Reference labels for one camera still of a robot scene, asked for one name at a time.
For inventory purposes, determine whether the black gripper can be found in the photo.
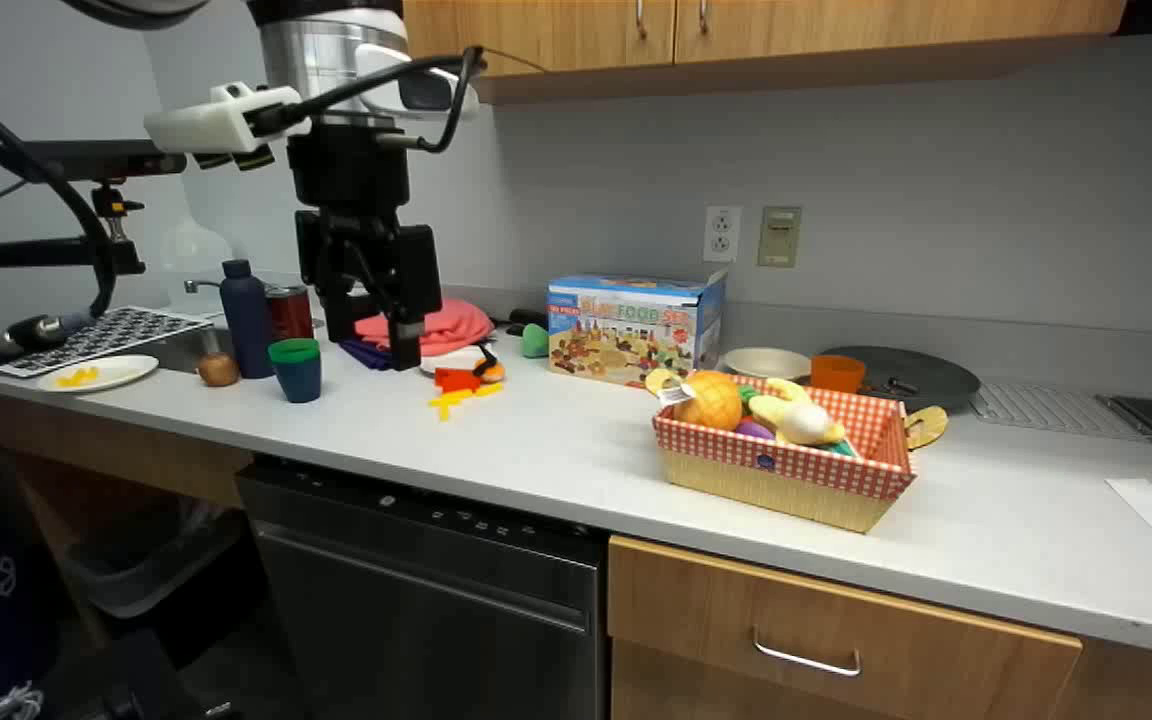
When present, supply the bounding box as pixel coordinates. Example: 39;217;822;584
283;115;447;377

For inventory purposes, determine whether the orange plush with green leaves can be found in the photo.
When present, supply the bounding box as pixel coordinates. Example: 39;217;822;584
675;367;753;437

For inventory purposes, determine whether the yellow white plush toy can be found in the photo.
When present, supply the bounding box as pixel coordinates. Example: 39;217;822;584
746;377;851;453

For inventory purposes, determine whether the silver drawer handle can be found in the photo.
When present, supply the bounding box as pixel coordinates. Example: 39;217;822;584
748;635;869;685

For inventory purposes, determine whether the open wooden sink cabinet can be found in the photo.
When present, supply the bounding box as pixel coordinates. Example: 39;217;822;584
0;385;260;643

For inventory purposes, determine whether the dark blue cloth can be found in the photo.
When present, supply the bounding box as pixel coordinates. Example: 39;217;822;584
331;332;399;377

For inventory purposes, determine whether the pink cloth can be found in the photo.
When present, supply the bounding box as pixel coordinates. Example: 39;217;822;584
354;294;499;359

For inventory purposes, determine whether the dark red can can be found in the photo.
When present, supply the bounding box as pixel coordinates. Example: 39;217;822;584
263;278;315;342

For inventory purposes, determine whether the small white plate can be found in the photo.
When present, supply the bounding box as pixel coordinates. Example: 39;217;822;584
415;339;487;378

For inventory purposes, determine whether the green and blue cup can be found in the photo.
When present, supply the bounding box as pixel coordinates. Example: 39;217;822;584
263;332;327;409

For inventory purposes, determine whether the red toy fries holder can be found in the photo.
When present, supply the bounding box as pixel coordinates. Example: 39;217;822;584
430;355;487;397

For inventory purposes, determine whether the blue bottle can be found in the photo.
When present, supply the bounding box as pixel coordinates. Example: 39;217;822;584
217;257;278;385

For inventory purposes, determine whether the small black object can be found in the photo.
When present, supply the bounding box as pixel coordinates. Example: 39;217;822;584
499;305;552;337

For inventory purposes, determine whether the brown toy ball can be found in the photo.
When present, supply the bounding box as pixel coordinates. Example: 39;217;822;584
197;350;245;391

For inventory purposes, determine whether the steel sink basin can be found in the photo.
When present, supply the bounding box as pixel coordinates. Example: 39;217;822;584
131;322;242;377

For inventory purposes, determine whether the grey grid drying mat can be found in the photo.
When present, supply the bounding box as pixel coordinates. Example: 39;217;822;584
0;305;211;385

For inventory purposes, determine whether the white oval plate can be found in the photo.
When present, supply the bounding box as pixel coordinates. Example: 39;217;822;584
38;350;165;401

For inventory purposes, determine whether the blue toy food box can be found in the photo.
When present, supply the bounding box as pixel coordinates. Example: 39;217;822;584
545;267;729;391

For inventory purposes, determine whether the small toy food piece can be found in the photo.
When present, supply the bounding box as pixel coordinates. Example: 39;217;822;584
641;362;692;409

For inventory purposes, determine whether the yellow toy food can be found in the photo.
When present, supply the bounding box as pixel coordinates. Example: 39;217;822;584
52;359;107;391

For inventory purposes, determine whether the black steel dishwasher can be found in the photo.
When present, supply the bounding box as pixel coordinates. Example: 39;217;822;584
236;454;614;720

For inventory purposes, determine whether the black plastic bin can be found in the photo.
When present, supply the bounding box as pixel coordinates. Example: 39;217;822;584
55;503;260;632

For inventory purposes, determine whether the white bowl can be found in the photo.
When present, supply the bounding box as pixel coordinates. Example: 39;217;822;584
715;342;817;387

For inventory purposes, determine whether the red checkered woven basket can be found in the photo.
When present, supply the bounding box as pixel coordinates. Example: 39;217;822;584
648;367;922;537

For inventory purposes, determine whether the wooden upper cabinet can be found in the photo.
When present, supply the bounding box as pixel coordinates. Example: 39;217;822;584
399;0;1133;108

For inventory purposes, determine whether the black round pan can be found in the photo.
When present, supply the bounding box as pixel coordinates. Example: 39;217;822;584
826;342;986;416

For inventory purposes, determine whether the yellow round toy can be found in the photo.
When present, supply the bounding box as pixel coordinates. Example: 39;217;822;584
904;403;956;454

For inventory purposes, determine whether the wooden base cabinet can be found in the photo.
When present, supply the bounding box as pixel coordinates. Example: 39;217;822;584
1048;635;1152;720

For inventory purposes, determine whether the black stereo camera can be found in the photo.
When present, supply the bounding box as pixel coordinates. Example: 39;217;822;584
0;134;194;183

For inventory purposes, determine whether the white wall outlet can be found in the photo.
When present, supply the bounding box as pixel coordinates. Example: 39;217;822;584
701;201;746;267

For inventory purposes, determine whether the beige switch plate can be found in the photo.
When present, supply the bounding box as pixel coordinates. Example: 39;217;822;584
753;201;803;272

